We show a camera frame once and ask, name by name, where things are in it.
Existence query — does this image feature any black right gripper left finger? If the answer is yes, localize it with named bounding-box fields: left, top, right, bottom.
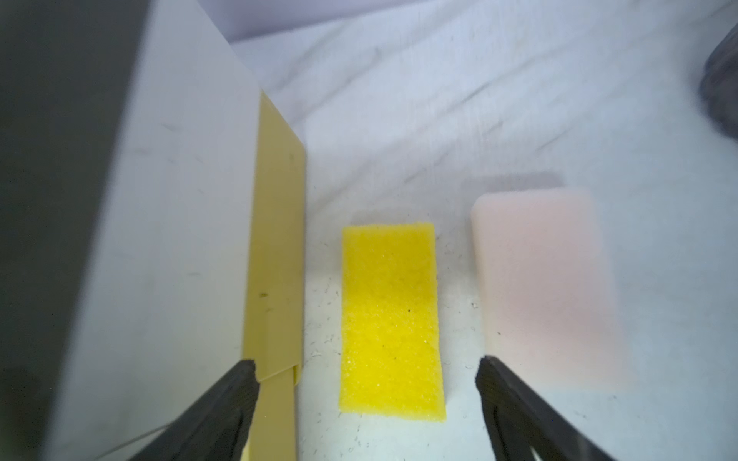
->
left=133, top=360, right=259, bottom=461

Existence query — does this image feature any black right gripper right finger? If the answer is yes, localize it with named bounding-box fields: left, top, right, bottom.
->
left=476, top=355, right=613, bottom=461

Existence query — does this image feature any pink sponge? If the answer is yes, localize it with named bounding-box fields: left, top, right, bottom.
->
left=471, top=188, right=630, bottom=389

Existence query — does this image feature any yellow sponge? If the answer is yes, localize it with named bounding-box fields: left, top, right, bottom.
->
left=339, top=223, right=446, bottom=422

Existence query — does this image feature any olive three-drawer cabinet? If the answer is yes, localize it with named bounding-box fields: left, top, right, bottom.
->
left=1, top=1, right=307, bottom=460

